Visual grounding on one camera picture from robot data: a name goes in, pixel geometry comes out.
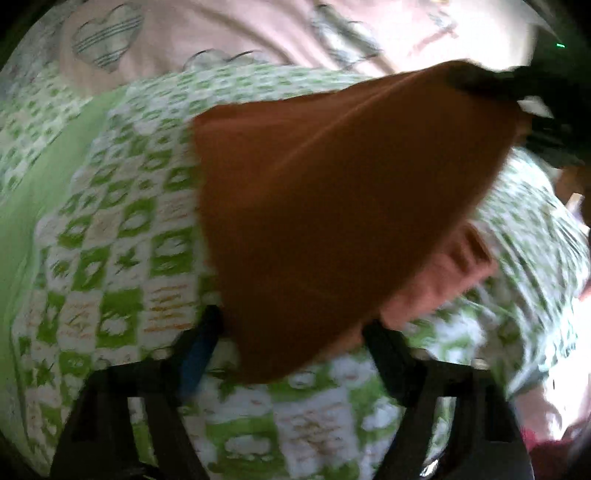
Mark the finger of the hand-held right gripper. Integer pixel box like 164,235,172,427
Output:
447,65,529,101

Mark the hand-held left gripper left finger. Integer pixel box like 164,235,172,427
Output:
48,305,227,480

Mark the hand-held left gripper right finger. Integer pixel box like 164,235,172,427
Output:
362,318,532,480

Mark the orange knit sweater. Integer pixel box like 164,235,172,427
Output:
191,60,532,384

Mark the green checked quilt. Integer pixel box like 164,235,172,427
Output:
0,62,591,480

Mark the dark red cloth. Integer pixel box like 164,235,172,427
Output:
526,427,583,469

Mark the pink heart print duvet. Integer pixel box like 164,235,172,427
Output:
58,0,541,93

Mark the floral bedsheet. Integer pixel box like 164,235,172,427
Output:
0,32,70,121

